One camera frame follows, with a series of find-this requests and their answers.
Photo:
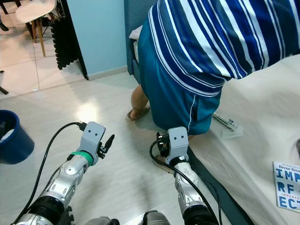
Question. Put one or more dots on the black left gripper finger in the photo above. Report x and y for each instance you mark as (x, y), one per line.
(108, 142)

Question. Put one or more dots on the white green wrapper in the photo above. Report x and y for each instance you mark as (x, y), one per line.
(224, 122)

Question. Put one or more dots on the translucent green print packet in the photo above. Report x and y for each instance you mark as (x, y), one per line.
(232, 133)

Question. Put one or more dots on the blue and white book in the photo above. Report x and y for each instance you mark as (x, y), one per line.
(287, 187)

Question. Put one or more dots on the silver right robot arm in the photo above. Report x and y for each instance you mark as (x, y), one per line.
(187, 192)

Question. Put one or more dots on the beige slipper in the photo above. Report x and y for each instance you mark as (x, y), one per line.
(161, 165)
(138, 112)

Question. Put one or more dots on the grey robot left leg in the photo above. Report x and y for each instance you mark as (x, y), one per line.
(101, 221)

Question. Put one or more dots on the grey robot leg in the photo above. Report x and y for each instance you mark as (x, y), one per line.
(101, 221)
(157, 218)

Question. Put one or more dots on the person in striped shirt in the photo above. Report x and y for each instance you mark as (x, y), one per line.
(192, 79)

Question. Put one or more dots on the grey robot right leg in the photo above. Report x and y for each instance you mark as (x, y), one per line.
(157, 218)

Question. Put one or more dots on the blue plastic bucket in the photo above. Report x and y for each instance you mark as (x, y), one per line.
(21, 145)

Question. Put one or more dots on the white paper scrap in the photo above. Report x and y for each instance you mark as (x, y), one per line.
(7, 135)

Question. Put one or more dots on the black foam mat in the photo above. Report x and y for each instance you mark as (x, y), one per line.
(63, 42)

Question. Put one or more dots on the white chair with wooden legs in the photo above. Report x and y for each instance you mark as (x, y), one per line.
(35, 10)

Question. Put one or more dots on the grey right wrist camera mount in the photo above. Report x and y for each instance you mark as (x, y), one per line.
(178, 143)

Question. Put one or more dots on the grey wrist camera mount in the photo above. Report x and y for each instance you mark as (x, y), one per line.
(178, 143)
(93, 138)

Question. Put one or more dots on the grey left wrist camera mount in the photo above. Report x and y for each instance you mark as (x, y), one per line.
(93, 138)

